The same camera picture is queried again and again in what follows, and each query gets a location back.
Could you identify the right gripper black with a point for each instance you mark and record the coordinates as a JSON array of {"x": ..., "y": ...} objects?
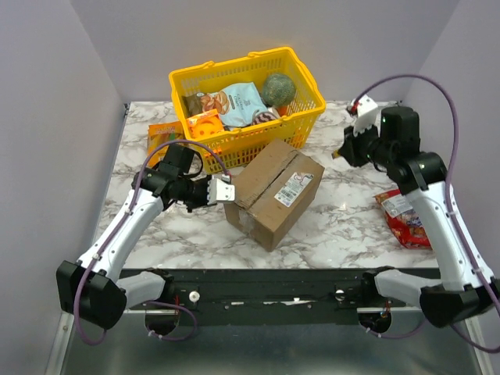
[{"x": 349, "y": 146}]

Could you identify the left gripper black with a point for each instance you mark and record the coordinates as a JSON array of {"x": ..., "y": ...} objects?
[{"x": 204, "y": 202}]

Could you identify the brown cardboard express box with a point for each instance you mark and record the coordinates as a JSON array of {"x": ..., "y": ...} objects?
[{"x": 272, "y": 192}]

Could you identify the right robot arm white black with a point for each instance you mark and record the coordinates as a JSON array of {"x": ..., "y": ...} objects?
[{"x": 390, "y": 138}]

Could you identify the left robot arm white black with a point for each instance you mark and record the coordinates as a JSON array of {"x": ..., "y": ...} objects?
[{"x": 91, "y": 288}]

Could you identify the orange toy box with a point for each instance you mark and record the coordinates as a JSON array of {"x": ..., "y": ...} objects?
[{"x": 204, "y": 124}]

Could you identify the orange snack bag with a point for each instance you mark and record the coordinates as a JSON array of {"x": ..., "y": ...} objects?
[{"x": 160, "y": 133}]

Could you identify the red snack bag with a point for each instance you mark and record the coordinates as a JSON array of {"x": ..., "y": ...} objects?
[{"x": 402, "y": 219}]

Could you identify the brown snack packet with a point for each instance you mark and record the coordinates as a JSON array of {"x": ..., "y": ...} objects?
[{"x": 193, "y": 104}]

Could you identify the yellow plastic shopping basket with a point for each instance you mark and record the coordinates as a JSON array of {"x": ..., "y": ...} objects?
[{"x": 237, "y": 146}]

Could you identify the light blue chips bag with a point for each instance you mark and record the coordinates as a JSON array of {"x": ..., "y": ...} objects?
[{"x": 235, "y": 104}]

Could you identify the pink brown striped pouch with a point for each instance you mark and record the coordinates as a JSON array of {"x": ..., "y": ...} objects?
[{"x": 263, "y": 117}]

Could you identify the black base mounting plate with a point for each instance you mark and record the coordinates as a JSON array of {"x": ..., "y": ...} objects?
[{"x": 274, "y": 297}]

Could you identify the green melon ball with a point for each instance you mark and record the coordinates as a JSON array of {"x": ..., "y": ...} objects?
[{"x": 278, "y": 90}]

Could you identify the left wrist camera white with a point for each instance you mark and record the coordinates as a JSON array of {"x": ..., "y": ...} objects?
[{"x": 220, "y": 190}]

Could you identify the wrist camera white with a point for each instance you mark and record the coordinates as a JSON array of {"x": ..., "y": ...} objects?
[
  {"x": 220, "y": 190},
  {"x": 364, "y": 111}
]

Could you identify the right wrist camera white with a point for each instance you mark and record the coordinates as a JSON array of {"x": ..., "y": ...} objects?
[{"x": 364, "y": 111}]

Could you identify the aluminium rail frame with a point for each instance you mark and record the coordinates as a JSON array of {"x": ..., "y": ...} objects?
[{"x": 300, "y": 349}]

